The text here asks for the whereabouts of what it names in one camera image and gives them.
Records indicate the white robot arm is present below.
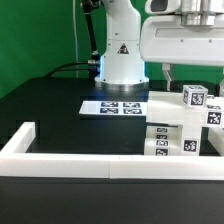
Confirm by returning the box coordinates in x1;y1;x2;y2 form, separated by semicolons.
81;0;224;90

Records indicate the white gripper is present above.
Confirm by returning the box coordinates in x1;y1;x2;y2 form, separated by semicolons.
140;15;224;97

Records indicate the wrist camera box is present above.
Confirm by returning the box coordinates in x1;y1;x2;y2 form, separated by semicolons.
145;0;181;15

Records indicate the white tagged cube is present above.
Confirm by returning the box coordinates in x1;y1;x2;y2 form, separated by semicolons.
182;85;208;107

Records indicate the white chair seat part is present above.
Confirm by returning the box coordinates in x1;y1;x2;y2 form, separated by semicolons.
178;125;202;156

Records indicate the white U-shaped fence frame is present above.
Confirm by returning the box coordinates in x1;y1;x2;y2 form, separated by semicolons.
0;122;224;181

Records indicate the white marker sheet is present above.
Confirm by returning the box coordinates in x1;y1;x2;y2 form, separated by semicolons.
79;101;147;116

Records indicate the black cable bundle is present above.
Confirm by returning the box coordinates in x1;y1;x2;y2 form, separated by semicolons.
43;61;101;80

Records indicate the grey thin cable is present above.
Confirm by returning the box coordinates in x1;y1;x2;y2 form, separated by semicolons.
72;0;81;79

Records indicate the white chair back frame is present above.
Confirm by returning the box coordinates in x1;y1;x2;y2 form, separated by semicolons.
146;91;224;128

